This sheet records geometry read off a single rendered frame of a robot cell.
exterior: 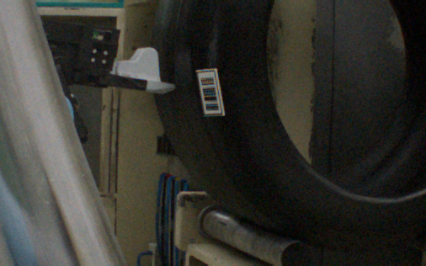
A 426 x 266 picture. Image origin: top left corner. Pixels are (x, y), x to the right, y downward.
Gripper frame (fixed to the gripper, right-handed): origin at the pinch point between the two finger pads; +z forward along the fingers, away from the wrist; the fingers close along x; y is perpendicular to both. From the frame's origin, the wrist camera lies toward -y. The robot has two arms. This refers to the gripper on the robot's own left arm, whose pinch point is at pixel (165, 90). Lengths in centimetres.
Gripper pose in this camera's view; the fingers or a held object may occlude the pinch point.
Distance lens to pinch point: 139.6
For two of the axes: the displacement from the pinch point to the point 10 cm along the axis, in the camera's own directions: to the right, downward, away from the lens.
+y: 1.6, -9.9, -0.1
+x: -3.2, -0.6, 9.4
